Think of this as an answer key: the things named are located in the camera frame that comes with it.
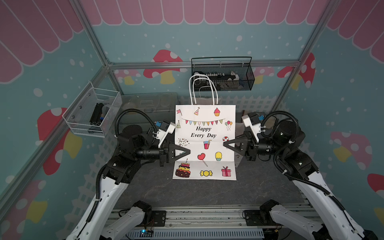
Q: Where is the green circuit board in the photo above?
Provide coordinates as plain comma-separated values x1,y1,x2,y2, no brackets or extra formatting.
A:
139,229,154,238

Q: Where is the paper bag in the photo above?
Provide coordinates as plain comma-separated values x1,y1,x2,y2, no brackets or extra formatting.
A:
173,76,237,181

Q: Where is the black white device in basket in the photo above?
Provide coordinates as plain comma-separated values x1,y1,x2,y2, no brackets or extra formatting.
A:
193,72,240,89

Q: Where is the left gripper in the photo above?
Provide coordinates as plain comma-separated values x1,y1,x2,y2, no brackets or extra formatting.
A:
134,140,190,167

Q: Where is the black wire mesh basket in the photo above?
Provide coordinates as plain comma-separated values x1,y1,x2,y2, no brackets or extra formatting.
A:
191,57,255,92

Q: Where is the black item in white basket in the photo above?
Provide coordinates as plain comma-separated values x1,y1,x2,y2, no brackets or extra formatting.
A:
90,103,104,126

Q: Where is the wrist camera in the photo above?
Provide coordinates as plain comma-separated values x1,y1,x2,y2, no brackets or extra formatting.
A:
242,112,265,143
155,121,176,149

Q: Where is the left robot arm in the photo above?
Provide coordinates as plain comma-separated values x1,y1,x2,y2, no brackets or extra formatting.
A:
67,109,191,240

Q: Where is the white wire mesh basket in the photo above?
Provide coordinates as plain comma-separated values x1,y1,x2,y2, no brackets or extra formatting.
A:
62,82,122,138

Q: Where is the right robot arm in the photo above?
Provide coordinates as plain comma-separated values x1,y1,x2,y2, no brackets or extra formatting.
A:
223,111,378,240

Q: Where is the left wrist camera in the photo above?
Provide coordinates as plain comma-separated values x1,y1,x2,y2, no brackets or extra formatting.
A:
155,121,176,149

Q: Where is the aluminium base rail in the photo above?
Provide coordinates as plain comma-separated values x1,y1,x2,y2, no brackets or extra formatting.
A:
122,205,303,240

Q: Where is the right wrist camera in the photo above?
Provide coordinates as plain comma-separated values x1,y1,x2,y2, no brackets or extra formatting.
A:
242,112,265,143

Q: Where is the clear plastic storage box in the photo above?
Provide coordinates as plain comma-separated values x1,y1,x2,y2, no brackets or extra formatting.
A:
118,93,179,122

